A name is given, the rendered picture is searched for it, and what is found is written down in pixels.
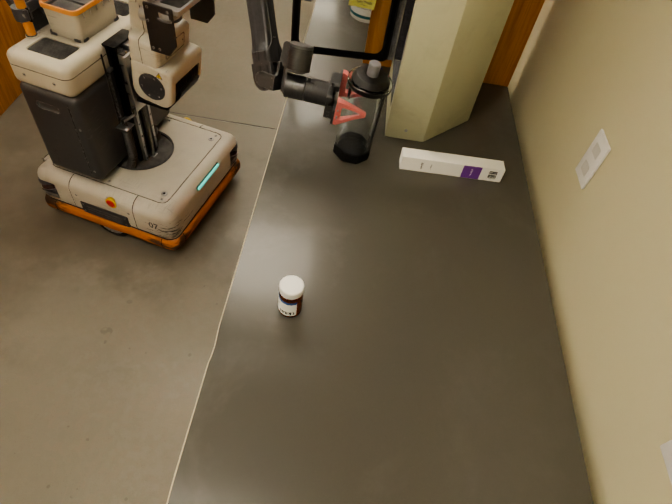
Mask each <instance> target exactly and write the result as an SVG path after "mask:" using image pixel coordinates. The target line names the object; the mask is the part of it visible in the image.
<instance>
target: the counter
mask: <svg viewBox="0 0 672 504"><path fill-rule="evenodd" d="M324 108H325V106H322V105H318V104H314V103H309V102H305V101H304V99H303V101H301V100H296V99H292V98H288V97H287V98H286V101H285V105H284V108H283V111H282V115H281V118H280V121H279V125H278V128H277V131H276V135H275V138H274V141H273V145H272V148H271V151H270V155H269V158H268V162H267V165H266V168H265V172H264V175H263V178H262V182H261V185H260V188H259V192H258V195H257V198H256V202H255V205H254V209H253V212H252V215H251V219H250V222H249V225H248V229H247V232H246V235H245V239H244V242H243V245H242V249H241V252H240V255H239V259H238V262H237V265H236V269H235V272H234V276H233V279H232V282H231V286H230V289H229V292H228V296H227V299H226V302H225V306H224V309H223V312H222V316H221V319H220V322H219V326H218V330H217V335H216V339H215V343H214V347H213V350H212V353H211V356H210V358H209V361H208V363H207V366H206V369H205V373H204V376H203V379H202V383H201V386H200V390H199V393H198V396H197V400H196V403H195V406H194V410H193V413H192V416H191V420H190V423H189V426H188V430H187V433H186V436H185V440H184V443H183V447H182V450H181V453H180V457H179V460H178V463H177V467H176V470H175V473H174V477H173V480H172V484H171V487H170V491H169V495H168V499H167V502H166V504H594V503H593V498H592V493H591V488H590V483H589V479H588V474H587V469H586V464H585V459H584V454H583V450H582V445H581V440H580V435H579V430H578V425H577V421H576V416H575V411H574V406H573V401H572V396H571V392H570V387H569V382H568V377H567V372H566V367H565V363H564V358H563V353H562V348H561V343H560V338H559V334H558V329H557V324H556V319H555V314H554V309H553V304H552V300H551V295H550V290H549V285H548V280H547V275H546V271H545V266H544V261H543V256H542V251H541V246H540V242H539V237H538V232H537V227H536V222H535V217H534V212H533V208H532V203H531V198H530V193H529V188H528V183H527V179H526V174H525V169H524V164H523V159H522V154H521V149H520V145H519V140H518V135H517V130H516V125H515V120H514V116H513V111H512V106H511V101H510V96H509V91H508V87H506V86H500V85H494V84H488V83H482V86H481V88H480V91H479V93H478V96H477V99H476V101H475V104H474V106H473V109H472V112H471V114H470V117H469V119H468V121H466V122H464V123H462V124H460V125H458V126H456V127H453V128H451V129H449V130H447V131H445V132H443V133H441V134H439V135H437V136H435V137H432V138H430V139H428V140H426V141H424V142H419V141H413V140H407V139H400V138H394V137H388V136H385V124H386V110H387V97H386V99H385V102H384V106H383V109H382V112H381V115H380V118H379V121H378V124H377V127H376V131H375V134H374V137H373V140H372V143H371V148H370V153H369V157H368V159H367V160H365V161H363V162H361V163H358V164H353V163H349V162H344V161H342V160H340V159H339V157H338V156H337V155H336V154H335V153H334V152H333V148H334V143H335V138H336V135H337V134H338V130H339V126H340V124H337V125H333V124H330V121H331V119H329V118H325V117H323V113H324ZM403 147H405V148H412V149H419V150H427V151H434V152H441V153H448V154H456V155H463V156H470V157H477V158H485V159H492V160H499V161H504V166H505V170H506V171H505V173H504V175H503V177H502V179H501V181H500V182H493V181H486V180H478V179H471V178H464V177H456V176H449V175H442V174H434V173H427V172H419V171H412V170H405V169H399V158H400V155H401V151H402V148H403ZM289 275H294V276H298V277H299V278H301V279H302V280H303V282H304V294H303V302H302V310H301V312H300V314H299V315H297V316H295V317H285V316H283V315H282V314H281V313H280V312H279V309H278V300H279V284H280V281H281V280H282V278H284V277H285V276H289Z"/></svg>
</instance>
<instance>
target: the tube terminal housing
mask: <svg viewBox="0 0 672 504"><path fill-rule="evenodd" d="M513 3H514V0H415V4H414V9H413V13H412V17H411V21H410V26H409V30H408V38H407V42H406V47H405V51H404V55H403V59H402V60H399V61H402V62H401V64H400V68H399V73H398V77H397V81H396V85H395V90H394V94H393V98H392V102H391V93H390V94H389V95H388V96H387V110H386V124H385V136H388V137H394V138H400V139H407V140H413V141H419V142H424V141H426V140H428V139H430V138H432V137H435V136H437V135H439V134H441V133H443V132H445V131H447V130H449V129H451V128H453V127H456V126H458V125H460V124H462V123H464V122H466V121H468V119H469V117H470V114H471V112H472V109H473V106H474V104H475V101H476V99H477V96H478V93H479V91H480V88H481V86H482V83H483V81H484V78H485V75H486V73H487V70H488V68H489V65H490V62H491V60H492V57H493V55H494V52H495V50H496V47H497V44H498V42H499V39H500V37H501V34H502V31H503V29H504V26H505V24H506V21H507V18H508V16H509V13H510V11H511V8H512V6H513ZM390 105H391V106H390Z"/></svg>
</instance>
